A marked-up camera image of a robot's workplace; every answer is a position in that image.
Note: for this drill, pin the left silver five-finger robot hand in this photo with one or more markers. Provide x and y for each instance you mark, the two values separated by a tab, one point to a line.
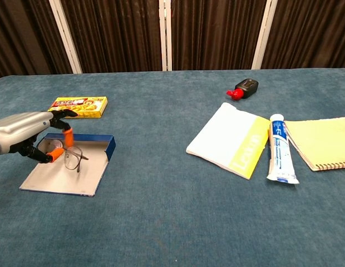
19	129

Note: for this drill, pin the wire-rimmed eyeglasses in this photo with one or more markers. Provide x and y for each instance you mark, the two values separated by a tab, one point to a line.
72	160

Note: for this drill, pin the blue cardboard box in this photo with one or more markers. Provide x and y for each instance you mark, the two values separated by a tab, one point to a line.
64	180

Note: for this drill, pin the yellow curry roux box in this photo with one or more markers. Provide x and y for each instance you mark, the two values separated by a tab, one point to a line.
89	107

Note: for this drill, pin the brown pleated curtain panel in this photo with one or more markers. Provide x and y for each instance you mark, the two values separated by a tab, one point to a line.
114	33
308	33
22	36
214	33

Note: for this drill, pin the blue velvet table cover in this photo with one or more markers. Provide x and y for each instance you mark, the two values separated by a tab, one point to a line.
161	180

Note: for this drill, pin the white and yellow notebook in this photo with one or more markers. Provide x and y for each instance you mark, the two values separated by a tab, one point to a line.
222	139

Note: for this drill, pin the black bottle with red cap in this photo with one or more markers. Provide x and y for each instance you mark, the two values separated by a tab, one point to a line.
247	87

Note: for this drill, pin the white and blue toothpaste tube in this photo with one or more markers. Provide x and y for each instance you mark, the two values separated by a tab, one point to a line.
279	150

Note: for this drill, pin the yellow spiral-bound notepad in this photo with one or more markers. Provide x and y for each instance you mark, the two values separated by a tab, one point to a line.
320	142

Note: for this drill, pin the white screen frame post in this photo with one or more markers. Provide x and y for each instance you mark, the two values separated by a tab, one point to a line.
66	39
165	36
263	36

